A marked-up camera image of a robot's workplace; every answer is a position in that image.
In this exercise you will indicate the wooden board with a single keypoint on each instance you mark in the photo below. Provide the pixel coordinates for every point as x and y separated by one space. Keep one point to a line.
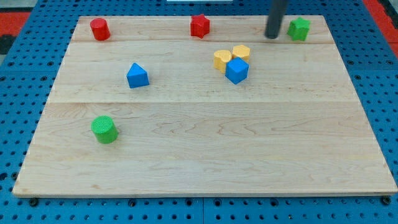
294 127

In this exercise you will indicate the green cylinder block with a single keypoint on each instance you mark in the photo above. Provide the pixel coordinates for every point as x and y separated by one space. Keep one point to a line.
104 129

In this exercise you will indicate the red star block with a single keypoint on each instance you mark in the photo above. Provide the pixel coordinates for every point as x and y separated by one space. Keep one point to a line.
199 26

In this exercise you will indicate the yellow heart block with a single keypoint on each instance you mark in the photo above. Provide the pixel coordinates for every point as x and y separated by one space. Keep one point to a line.
220 59

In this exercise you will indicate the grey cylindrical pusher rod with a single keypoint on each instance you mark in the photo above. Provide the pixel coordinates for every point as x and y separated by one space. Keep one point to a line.
275 18

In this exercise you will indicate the red cylinder block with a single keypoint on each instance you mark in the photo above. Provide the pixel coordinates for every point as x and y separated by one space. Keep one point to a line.
100 29

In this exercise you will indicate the green star block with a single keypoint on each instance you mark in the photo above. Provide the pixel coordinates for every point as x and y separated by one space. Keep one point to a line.
299 28

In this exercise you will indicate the yellow hexagon block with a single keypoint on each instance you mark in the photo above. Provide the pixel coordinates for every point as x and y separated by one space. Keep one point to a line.
241 51

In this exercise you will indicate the blue cube block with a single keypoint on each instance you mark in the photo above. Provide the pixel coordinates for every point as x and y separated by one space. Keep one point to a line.
236 70

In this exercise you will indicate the blue triangle block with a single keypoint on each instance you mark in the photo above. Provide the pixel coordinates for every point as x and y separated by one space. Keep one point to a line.
137 76

